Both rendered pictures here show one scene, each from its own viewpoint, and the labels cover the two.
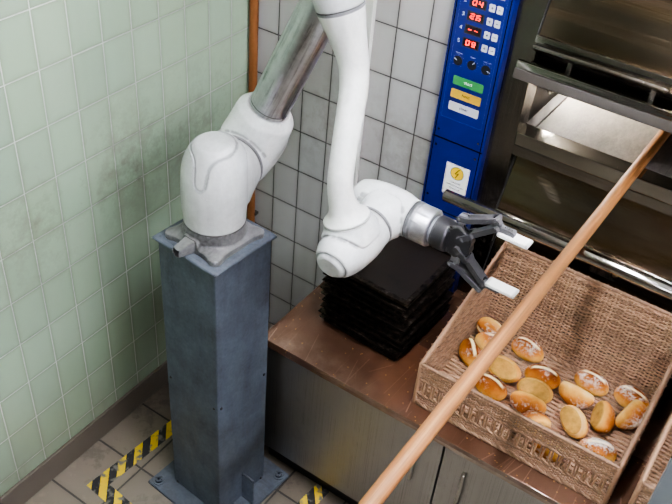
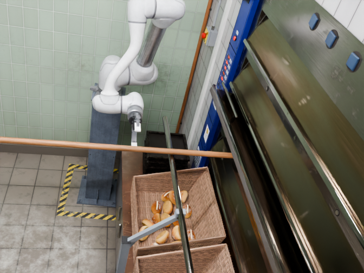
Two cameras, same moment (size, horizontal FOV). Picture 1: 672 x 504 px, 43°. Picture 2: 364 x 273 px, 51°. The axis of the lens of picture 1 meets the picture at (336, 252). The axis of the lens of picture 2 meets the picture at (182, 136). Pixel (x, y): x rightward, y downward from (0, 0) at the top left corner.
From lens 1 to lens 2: 1.65 m
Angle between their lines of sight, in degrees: 33
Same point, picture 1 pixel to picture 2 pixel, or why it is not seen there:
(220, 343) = (92, 128)
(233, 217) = not seen: hidden behind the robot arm
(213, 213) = (101, 80)
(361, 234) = (105, 98)
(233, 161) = (111, 66)
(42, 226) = (84, 68)
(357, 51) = (133, 38)
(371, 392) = (124, 180)
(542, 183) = (223, 149)
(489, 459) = (124, 222)
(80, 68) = (114, 25)
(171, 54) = not seen: hidden behind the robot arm
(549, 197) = not seen: hidden behind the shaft
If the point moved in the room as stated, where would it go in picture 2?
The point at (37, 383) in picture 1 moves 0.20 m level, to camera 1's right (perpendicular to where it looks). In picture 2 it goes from (69, 118) to (79, 132)
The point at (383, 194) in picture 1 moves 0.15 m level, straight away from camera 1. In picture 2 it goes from (131, 96) to (153, 92)
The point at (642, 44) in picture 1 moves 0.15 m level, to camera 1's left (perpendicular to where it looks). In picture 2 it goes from (250, 99) to (230, 84)
